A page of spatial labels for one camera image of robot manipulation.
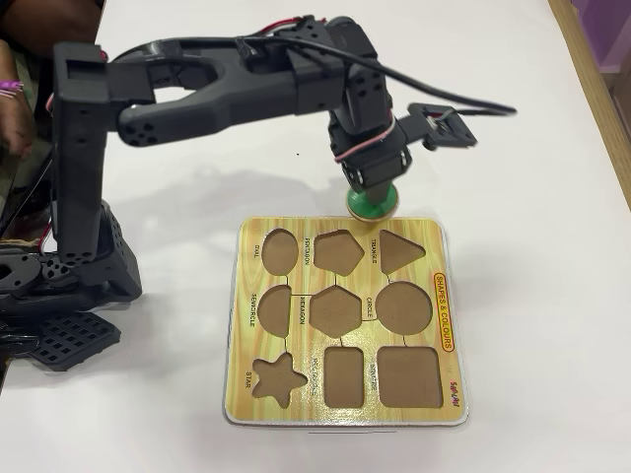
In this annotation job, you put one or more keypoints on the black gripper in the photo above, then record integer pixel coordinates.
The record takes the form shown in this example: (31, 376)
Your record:
(376, 169)

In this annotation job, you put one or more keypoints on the green circle piece yellow pin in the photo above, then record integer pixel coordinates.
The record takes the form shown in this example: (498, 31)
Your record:
(360, 205)

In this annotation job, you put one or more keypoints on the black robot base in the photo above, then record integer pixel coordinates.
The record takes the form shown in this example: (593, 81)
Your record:
(118, 276)

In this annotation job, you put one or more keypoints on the wooden shape puzzle board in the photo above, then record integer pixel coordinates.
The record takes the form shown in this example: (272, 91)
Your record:
(429, 246)

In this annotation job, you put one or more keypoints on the person's hand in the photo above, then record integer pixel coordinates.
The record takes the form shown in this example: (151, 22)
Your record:
(17, 123)

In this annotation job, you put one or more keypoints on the white paper table cover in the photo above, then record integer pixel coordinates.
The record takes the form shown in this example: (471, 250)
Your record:
(493, 295)

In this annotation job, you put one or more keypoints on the pink wristband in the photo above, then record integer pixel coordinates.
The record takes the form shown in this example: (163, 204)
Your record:
(10, 88)

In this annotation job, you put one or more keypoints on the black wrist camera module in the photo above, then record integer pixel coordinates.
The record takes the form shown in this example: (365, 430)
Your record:
(453, 133)

